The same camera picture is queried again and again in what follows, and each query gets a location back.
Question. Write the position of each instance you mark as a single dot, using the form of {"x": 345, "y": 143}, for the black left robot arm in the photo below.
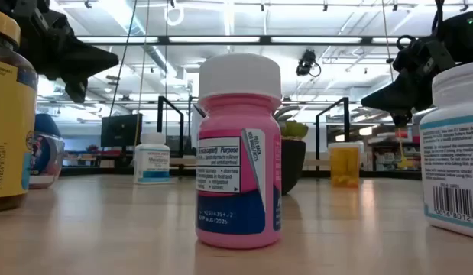
{"x": 30, "y": 4}

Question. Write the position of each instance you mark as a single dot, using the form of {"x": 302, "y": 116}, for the clear jar blue lid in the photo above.
{"x": 47, "y": 153}

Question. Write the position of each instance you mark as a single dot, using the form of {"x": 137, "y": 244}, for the black overhead frame bar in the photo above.
{"x": 163, "y": 39}

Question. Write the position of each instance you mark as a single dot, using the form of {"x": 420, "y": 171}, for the wooden shelf black metal frame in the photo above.
{"x": 159, "y": 130}

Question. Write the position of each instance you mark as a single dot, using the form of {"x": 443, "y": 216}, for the white bottle teal-edged label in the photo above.
{"x": 450, "y": 153}

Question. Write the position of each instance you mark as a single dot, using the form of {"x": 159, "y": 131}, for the black overhead camera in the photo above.
{"x": 305, "y": 61}

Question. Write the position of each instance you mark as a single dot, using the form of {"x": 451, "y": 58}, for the amber jar yellow lid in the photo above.
{"x": 10, "y": 133}

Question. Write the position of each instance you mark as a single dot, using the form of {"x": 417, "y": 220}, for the small white bottle teal label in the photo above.
{"x": 152, "y": 160}

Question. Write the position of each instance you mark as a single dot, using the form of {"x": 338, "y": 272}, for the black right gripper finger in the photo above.
{"x": 408, "y": 95}
{"x": 402, "y": 118}

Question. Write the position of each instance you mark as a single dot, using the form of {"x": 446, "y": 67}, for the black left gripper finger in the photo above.
{"x": 77, "y": 89}
{"x": 91, "y": 61}

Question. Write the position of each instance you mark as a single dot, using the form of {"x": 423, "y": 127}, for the black computer monitor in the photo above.
{"x": 121, "y": 131}

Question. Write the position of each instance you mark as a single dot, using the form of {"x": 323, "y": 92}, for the potted succulent plant black pot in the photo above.
{"x": 293, "y": 164}

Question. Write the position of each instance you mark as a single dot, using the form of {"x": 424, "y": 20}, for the orange pill vial white cap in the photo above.
{"x": 345, "y": 168}

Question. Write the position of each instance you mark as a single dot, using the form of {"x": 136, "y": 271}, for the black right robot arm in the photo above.
{"x": 465, "y": 38}

